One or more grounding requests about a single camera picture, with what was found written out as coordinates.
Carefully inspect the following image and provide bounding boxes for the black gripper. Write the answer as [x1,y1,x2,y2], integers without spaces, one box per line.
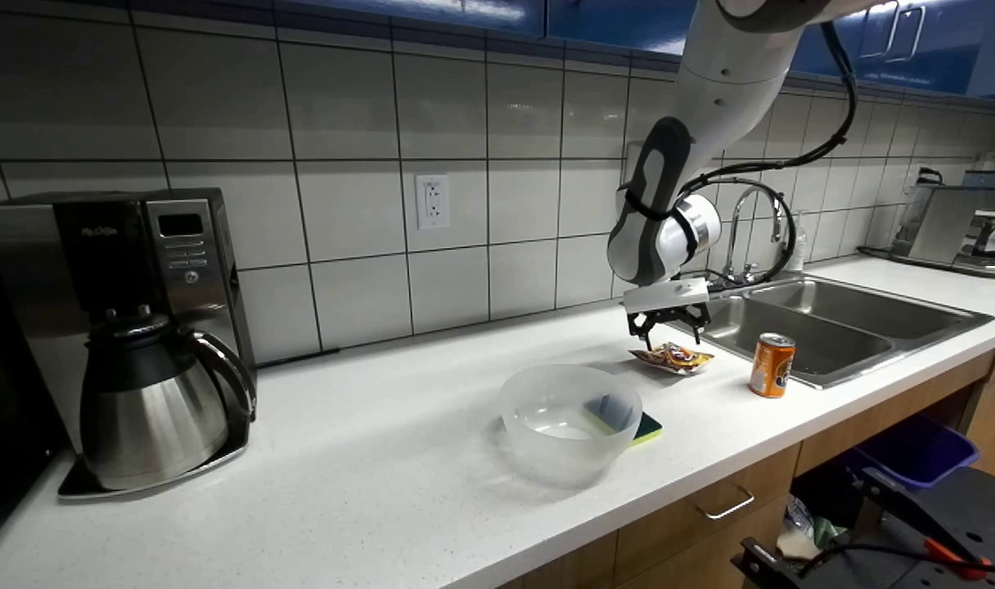
[624,304,714,354]

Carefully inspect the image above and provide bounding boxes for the orange snack pack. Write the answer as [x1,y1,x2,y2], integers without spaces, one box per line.
[627,342,718,380]

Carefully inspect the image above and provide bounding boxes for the translucent white plastic bowl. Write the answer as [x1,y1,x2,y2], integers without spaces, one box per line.
[498,359,645,492]

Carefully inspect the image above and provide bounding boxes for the orange soda can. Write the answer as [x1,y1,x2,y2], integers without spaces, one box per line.
[747,331,798,404]

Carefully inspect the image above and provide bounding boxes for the chrome sink faucet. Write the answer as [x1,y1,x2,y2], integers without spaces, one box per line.
[703,179,789,296]

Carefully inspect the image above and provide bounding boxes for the stainless steel double sink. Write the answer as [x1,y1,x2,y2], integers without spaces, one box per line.
[623,270,995,390]

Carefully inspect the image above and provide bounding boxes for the wooden cabinet drawer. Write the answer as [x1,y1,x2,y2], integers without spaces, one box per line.
[608,445,803,589]

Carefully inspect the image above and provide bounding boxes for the crumpled plastic bag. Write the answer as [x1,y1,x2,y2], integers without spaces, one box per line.
[771,496,852,568]

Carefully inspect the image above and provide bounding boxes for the blue plastic bin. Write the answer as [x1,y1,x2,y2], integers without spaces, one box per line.
[854,417,982,496]

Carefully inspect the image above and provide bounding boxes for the silver espresso machine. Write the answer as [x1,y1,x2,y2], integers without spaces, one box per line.
[857,165,995,282]

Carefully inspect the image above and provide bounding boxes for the stainless steel coffee carafe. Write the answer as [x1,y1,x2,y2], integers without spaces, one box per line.
[78,304,259,496]

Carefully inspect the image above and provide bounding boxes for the stainless steel coffee maker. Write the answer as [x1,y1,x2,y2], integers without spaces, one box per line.
[0,187,262,505]

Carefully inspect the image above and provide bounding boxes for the silver drawer handle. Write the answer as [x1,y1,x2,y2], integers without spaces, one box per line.
[690,484,760,526]

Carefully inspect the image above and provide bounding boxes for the white wall power outlet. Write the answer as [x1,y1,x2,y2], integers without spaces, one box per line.
[412,174,452,234]

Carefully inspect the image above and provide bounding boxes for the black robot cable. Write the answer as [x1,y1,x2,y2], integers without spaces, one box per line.
[675,16,865,290]

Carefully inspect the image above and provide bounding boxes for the orange handled tool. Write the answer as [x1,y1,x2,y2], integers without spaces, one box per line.
[920,533,995,582]

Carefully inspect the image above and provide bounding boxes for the glossy blue wall cabinets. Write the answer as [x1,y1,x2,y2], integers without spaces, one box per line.
[123,0,995,113]

